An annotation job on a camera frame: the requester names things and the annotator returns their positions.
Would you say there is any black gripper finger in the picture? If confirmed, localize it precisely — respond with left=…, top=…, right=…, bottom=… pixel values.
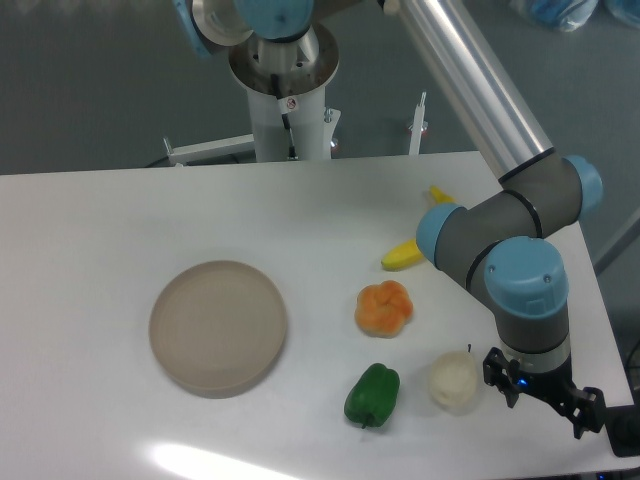
left=556, top=383, right=605, bottom=440
left=482, top=347, right=521, bottom=408

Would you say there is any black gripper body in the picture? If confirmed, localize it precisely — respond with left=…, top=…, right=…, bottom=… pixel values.
left=505, top=357, right=574, bottom=406

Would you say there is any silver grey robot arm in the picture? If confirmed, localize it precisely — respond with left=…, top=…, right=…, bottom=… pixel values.
left=174, top=1, right=606, bottom=436

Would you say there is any yellow banana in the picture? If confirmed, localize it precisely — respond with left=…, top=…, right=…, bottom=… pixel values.
left=380, top=185, right=456, bottom=271

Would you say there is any white pear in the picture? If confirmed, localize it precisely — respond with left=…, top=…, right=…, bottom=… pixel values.
left=428, top=344, right=479, bottom=415

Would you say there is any orange knotted bread roll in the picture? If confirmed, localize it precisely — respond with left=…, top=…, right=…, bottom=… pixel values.
left=354, top=280, right=414, bottom=338

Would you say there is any green bell pepper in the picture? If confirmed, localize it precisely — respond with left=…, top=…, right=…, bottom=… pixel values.
left=343, top=363, right=400, bottom=429

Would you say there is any beige round plate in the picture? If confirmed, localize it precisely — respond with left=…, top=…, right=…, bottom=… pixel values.
left=148, top=260, right=288, bottom=398

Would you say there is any white right support bracket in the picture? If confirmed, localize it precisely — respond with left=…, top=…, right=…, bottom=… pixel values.
left=408, top=91, right=428, bottom=156

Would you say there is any white support bracket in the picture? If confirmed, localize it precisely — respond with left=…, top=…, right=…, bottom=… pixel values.
left=163, top=134, right=254, bottom=166
left=408, top=91, right=428, bottom=156

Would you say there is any white left support bracket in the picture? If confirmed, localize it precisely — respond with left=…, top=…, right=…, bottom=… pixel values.
left=163, top=134, right=254, bottom=166

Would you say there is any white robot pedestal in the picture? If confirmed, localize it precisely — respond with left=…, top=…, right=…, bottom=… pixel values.
left=229, top=23, right=341, bottom=162

